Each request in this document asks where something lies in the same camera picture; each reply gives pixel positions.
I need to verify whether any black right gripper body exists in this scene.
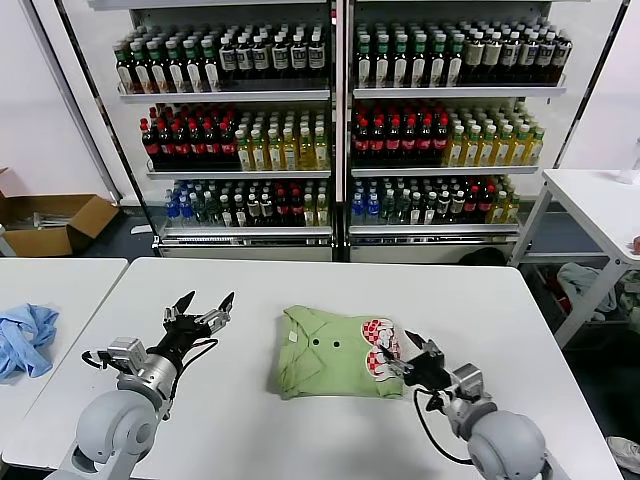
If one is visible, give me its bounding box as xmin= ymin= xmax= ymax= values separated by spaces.
xmin=404 ymin=350 xmax=454 ymax=389

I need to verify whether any light green polo shirt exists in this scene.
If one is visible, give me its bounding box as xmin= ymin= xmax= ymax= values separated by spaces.
xmin=272 ymin=305 xmax=405 ymax=401

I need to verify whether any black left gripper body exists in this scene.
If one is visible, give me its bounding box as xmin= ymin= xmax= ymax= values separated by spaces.
xmin=155 ymin=318 xmax=211 ymax=357

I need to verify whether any large yellow juice bottle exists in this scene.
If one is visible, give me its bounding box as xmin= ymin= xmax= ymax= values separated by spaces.
xmin=448 ymin=125 xmax=467 ymax=169
xmin=281 ymin=127 xmax=299 ymax=172
xmin=496 ymin=124 xmax=514 ymax=168
xmin=480 ymin=125 xmax=498 ymax=169
xmin=464 ymin=125 xmax=482 ymax=169
xmin=250 ymin=127 xmax=268 ymax=173
xmin=528 ymin=127 xmax=546 ymax=168
xmin=266 ymin=127 xmax=284 ymax=173
xmin=235 ymin=127 xmax=253 ymax=173
xmin=297 ymin=127 xmax=315 ymax=172
xmin=312 ymin=127 xmax=330 ymax=172
xmin=512 ymin=124 xmax=530 ymax=168

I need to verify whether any green cap tea bottle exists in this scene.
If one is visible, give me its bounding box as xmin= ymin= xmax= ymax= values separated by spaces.
xmin=356 ymin=35 xmax=375 ymax=90
xmin=148 ymin=40 xmax=170 ymax=96
xmin=374 ymin=35 xmax=393 ymax=90
xmin=392 ymin=35 xmax=411 ymax=90
xmin=183 ymin=38 xmax=205 ymax=95
xmin=200 ymin=38 xmax=222 ymax=95
xmin=430 ymin=35 xmax=448 ymax=90
xmin=115 ymin=43 xmax=136 ymax=96
xmin=447 ymin=35 xmax=465 ymax=89
xmin=165 ymin=39 xmax=187 ymax=96
xmin=411 ymin=35 xmax=430 ymax=90
xmin=131 ymin=41 xmax=153 ymax=96

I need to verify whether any grey metal rods bundle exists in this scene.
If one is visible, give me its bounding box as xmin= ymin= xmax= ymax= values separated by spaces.
xmin=6 ymin=212 xmax=68 ymax=232

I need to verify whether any white beverage display cabinet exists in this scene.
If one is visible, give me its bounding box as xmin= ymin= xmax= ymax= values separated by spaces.
xmin=86 ymin=0 xmax=346 ymax=264
xmin=344 ymin=0 xmax=595 ymax=265

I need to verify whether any pale cardboard piece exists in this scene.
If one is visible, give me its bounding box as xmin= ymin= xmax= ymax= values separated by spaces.
xmin=0 ymin=167 xmax=22 ymax=199

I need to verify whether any pale green crumpled garment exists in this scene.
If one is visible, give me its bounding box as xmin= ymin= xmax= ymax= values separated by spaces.
xmin=619 ymin=272 xmax=640 ymax=331

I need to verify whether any black bag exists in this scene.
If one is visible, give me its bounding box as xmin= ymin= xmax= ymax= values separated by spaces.
xmin=459 ymin=247 xmax=508 ymax=267

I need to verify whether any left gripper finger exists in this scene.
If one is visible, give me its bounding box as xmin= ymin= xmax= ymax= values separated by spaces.
xmin=193 ymin=291 xmax=235 ymax=335
xmin=162 ymin=291 xmax=195 ymax=327

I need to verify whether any clothes storage bin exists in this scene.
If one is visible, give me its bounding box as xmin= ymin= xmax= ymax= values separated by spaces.
xmin=525 ymin=263 xmax=574 ymax=334

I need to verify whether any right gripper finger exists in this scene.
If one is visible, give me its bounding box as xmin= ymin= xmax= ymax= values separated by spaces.
xmin=403 ymin=328 xmax=444 ymax=357
xmin=379 ymin=344 xmax=416 ymax=375

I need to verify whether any open brown cardboard box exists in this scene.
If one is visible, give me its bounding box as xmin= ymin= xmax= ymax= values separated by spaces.
xmin=0 ymin=193 xmax=120 ymax=258

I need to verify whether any crumpled light blue garment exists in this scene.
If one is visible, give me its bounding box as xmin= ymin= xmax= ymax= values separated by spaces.
xmin=0 ymin=302 xmax=60 ymax=384

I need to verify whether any white sneaker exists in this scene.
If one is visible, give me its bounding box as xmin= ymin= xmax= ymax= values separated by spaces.
xmin=607 ymin=435 xmax=640 ymax=471

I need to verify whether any grey crumpled garment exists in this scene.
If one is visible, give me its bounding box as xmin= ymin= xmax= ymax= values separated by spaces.
xmin=556 ymin=263 xmax=619 ymax=324

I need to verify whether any dark drink bottle beige label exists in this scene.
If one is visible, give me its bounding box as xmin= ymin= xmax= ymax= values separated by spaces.
xmin=464 ymin=33 xmax=485 ymax=85
xmin=483 ymin=32 xmax=503 ymax=85

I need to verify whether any white side table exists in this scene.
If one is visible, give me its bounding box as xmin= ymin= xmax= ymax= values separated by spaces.
xmin=510 ymin=168 xmax=640 ymax=351

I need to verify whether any large red cap cola bottle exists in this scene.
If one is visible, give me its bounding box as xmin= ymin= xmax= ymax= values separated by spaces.
xmin=355 ymin=117 xmax=373 ymax=169
xmin=188 ymin=117 xmax=206 ymax=170
xmin=386 ymin=117 xmax=404 ymax=169
xmin=219 ymin=116 xmax=237 ymax=169
xmin=402 ymin=117 xmax=419 ymax=169
xmin=417 ymin=117 xmax=435 ymax=168
xmin=156 ymin=118 xmax=175 ymax=171
xmin=204 ymin=117 xmax=222 ymax=169
xmin=140 ymin=119 xmax=159 ymax=171
xmin=371 ymin=117 xmax=389 ymax=169
xmin=433 ymin=117 xmax=450 ymax=168
xmin=172 ymin=118 xmax=191 ymax=170

